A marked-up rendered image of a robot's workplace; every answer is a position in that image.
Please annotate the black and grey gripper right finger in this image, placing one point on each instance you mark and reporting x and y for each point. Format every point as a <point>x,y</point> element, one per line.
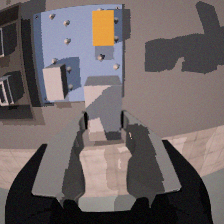
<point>158,171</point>

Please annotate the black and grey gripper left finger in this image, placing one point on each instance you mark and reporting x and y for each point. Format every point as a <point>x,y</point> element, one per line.
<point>53,174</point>

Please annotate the yellow-orange rectangular block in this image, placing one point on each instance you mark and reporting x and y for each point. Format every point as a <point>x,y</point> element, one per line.
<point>103,27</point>

